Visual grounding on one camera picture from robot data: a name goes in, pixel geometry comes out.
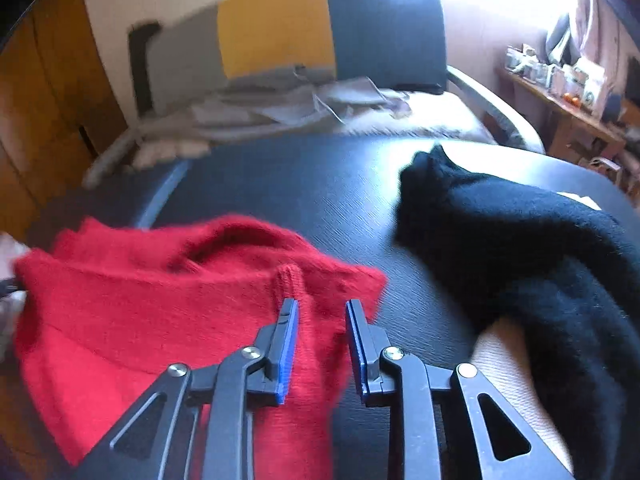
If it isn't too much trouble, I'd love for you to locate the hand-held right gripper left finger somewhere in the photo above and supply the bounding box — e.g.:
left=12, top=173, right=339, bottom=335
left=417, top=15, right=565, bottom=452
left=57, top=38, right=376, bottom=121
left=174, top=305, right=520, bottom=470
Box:
left=72, top=297, right=301, bottom=480

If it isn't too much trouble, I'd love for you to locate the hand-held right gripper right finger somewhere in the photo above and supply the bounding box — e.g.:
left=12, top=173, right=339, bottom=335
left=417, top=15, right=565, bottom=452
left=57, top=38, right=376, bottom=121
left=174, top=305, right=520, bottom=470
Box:
left=346, top=298, right=576, bottom=480

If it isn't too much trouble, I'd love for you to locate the red knitted sweater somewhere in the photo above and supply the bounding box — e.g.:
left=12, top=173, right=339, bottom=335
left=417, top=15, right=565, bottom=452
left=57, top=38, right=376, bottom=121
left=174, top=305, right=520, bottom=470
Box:
left=12, top=214, right=387, bottom=480

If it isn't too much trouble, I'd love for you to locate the white fuzzy sweater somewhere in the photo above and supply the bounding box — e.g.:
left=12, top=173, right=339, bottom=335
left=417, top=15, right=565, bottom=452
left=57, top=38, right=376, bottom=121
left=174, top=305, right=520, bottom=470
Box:
left=0, top=292, right=27, bottom=361

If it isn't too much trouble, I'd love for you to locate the beige sweater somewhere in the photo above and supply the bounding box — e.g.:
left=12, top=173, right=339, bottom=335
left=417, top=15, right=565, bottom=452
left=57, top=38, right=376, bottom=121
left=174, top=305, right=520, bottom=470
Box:
left=470, top=190, right=608, bottom=476

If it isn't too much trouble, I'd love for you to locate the wooden wardrobe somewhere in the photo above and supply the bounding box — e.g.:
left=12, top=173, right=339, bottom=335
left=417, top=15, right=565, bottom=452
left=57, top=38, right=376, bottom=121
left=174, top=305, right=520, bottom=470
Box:
left=0, top=0, right=128, bottom=246

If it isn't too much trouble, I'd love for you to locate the black sweater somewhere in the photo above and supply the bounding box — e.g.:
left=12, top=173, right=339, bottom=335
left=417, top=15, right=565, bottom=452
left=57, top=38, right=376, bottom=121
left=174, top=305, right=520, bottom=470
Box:
left=394, top=144, right=640, bottom=480

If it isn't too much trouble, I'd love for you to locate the white printed cushion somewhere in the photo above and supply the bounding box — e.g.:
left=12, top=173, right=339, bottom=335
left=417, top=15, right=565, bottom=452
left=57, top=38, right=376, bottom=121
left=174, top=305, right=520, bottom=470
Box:
left=132, top=87, right=496, bottom=168

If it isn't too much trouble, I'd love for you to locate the grey hoodie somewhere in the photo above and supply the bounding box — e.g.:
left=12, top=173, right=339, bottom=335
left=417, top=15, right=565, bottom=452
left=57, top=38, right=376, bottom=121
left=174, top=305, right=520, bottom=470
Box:
left=145, top=65, right=416, bottom=143

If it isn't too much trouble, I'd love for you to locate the black leaning board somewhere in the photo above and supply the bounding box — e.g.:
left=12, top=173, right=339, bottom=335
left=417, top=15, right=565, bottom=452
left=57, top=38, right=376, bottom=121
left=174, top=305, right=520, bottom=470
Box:
left=127, top=21, right=163, bottom=116

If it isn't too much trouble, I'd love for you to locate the wooden desk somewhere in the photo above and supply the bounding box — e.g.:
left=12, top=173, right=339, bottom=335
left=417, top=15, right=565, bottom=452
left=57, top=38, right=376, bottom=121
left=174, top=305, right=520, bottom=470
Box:
left=495, top=65, right=636, bottom=171

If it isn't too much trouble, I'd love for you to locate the grey yellow blue armchair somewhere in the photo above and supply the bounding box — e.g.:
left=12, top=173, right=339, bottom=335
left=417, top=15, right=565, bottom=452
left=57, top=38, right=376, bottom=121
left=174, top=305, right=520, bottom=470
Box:
left=82, top=0, right=546, bottom=188

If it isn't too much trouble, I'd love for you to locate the group of jars and boxes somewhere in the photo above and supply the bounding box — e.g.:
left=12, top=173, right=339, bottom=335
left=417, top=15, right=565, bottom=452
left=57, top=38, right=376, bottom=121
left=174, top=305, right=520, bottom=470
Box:
left=505, top=42, right=608, bottom=111

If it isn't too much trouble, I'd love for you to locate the grey tied curtain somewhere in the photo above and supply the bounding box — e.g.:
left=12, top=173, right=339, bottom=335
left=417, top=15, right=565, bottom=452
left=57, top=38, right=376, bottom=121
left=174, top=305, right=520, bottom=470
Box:
left=545, top=12, right=572, bottom=62

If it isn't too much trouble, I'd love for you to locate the pink patterned curtain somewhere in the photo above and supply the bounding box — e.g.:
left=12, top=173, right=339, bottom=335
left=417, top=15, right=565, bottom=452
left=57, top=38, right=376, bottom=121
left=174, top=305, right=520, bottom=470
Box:
left=545, top=0, right=616, bottom=68

